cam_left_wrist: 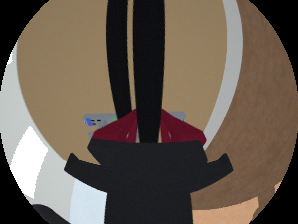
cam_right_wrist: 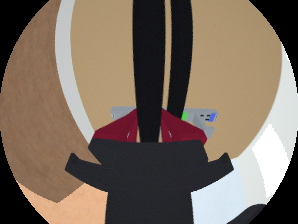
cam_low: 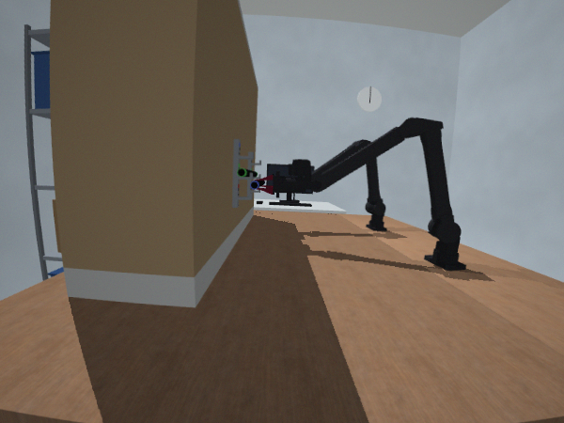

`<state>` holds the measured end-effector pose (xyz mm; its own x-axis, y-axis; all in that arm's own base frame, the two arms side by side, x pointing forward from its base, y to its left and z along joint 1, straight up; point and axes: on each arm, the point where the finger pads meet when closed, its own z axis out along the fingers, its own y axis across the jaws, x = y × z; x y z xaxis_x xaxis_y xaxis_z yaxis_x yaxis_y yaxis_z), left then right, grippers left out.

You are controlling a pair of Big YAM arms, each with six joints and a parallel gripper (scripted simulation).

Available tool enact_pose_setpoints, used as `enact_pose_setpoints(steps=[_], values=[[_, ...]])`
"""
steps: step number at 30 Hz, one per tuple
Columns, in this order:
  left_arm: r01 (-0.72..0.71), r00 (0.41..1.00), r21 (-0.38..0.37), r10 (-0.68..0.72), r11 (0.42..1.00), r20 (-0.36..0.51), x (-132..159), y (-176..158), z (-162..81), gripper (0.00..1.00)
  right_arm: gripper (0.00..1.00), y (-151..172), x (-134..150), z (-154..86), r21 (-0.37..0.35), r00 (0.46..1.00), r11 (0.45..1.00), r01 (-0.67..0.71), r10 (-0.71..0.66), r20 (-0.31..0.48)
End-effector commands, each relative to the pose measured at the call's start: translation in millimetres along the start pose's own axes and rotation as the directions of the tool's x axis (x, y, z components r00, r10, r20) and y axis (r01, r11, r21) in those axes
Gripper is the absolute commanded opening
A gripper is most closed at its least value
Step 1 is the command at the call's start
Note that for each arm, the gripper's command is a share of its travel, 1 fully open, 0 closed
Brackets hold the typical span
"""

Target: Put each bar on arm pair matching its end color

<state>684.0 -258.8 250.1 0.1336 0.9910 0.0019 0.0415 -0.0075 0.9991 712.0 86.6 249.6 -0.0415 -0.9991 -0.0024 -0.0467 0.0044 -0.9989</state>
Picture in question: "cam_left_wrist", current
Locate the black bar with blue ends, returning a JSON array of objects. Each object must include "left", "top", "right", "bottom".
[{"left": 133, "top": 0, "right": 165, "bottom": 143}]

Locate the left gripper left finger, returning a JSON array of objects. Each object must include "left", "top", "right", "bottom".
[{"left": 91, "top": 109, "right": 138, "bottom": 143}]

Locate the black bar with green ends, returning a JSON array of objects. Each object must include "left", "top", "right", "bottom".
[{"left": 106, "top": 0, "right": 132, "bottom": 120}]

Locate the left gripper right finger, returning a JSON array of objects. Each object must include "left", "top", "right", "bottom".
[{"left": 160, "top": 109, "right": 207, "bottom": 146}]

